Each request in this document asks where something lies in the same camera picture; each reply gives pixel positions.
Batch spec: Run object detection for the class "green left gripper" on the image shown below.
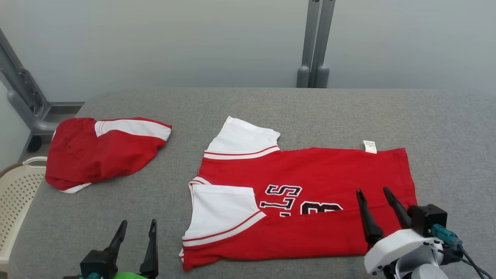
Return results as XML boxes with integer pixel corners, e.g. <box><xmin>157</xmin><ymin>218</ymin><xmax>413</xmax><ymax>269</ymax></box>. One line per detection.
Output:
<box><xmin>104</xmin><ymin>219</ymin><xmax>158</xmax><ymax>279</ymax></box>

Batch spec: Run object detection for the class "crumpled red and white garment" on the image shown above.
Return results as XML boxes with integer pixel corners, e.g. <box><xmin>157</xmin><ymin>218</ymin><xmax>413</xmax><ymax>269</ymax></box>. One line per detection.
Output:
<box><xmin>45</xmin><ymin>117</ymin><xmax>172</xmax><ymax>194</ymax></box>

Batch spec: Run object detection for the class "cream plastic laundry basket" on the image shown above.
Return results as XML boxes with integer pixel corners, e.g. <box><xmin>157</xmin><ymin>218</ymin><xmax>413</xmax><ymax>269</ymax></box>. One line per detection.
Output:
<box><xmin>0</xmin><ymin>156</ymin><xmax>48</xmax><ymax>272</ymax></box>

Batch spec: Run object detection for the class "red jersey with black lettering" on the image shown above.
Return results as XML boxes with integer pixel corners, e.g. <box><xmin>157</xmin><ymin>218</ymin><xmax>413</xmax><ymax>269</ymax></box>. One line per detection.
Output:
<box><xmin>179</xmin><ymin>116</ymin><xmax>418</xmax><ymax>271</ymax></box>

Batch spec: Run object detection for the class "grey fabric cushion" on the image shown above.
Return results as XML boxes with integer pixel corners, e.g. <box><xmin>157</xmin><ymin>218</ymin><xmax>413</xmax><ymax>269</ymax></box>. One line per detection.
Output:
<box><xmin>8</xmin><ymin>87</ymin><xmax>496</xmax><ymax>279</ymax></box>

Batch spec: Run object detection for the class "grey double metal post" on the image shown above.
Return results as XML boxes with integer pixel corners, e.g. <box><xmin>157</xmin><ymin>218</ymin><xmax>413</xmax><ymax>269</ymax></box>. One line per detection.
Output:
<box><xmin>296</xmin><ymin>0</ymin><xmax>336</xmax><ymax>88</ymax></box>

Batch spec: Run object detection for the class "grey metal frame with bracket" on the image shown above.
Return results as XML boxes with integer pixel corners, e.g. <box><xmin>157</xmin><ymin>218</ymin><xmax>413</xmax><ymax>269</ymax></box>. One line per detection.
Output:
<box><xmin>0</xmin><ymin>28</ymin><xmax>86</xmax><ymax>153</ymax></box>

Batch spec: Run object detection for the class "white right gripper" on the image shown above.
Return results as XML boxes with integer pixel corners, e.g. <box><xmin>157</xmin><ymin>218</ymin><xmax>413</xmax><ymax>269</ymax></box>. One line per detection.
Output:
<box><xmin>356</xmin><ymin>187</ymin><xmax>444</xmax><ymax>276</ymax></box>

